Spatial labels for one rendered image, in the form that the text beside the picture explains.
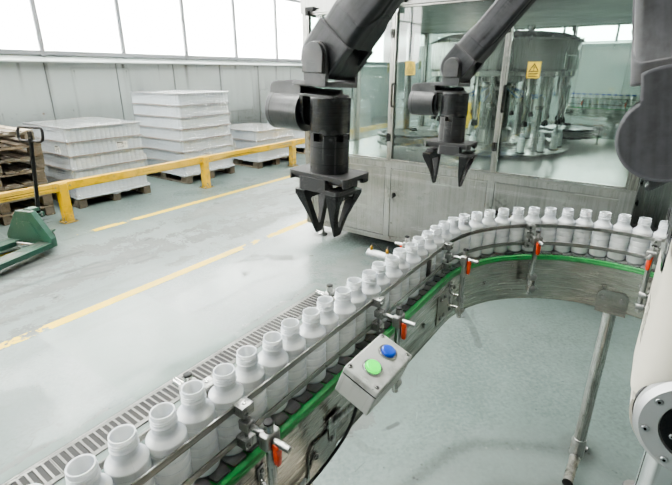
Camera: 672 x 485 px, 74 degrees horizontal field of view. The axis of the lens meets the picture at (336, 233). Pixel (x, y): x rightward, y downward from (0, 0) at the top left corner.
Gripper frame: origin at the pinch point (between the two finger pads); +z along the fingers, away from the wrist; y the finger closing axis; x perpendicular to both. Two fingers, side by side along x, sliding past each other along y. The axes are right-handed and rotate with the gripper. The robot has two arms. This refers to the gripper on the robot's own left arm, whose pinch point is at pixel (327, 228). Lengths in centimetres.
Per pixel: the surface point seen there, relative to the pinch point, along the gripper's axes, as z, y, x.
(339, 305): 28.2, -11.8, 21.6
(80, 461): 25.6, -13.6, -35.3
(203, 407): 28.1, -10.9, -17.9
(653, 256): 32, 47, 115
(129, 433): 26.3, -13.6, -28.6
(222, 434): 36.0, -10.5, -14.9
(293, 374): 35.2, -10.3, 3.6
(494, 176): 57, -54, 293
